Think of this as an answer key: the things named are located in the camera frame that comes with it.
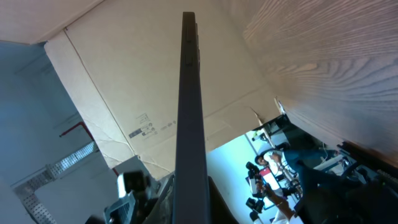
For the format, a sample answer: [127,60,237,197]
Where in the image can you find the cardboard board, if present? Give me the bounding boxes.
[45,1,279,179]

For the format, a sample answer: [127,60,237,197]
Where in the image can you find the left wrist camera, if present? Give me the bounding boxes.
[104,171,150,224]

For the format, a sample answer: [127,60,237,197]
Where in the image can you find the person in background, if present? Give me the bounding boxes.
[254,148,352,224]

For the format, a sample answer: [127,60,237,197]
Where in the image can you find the blue Samsung Galaxy smartphone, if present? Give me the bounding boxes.
[173,12,211,224]

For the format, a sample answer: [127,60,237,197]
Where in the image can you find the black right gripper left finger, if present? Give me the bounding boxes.
[151,175,175,224]

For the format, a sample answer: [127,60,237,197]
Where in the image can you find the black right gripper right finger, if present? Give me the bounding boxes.
[208,176,238,224]

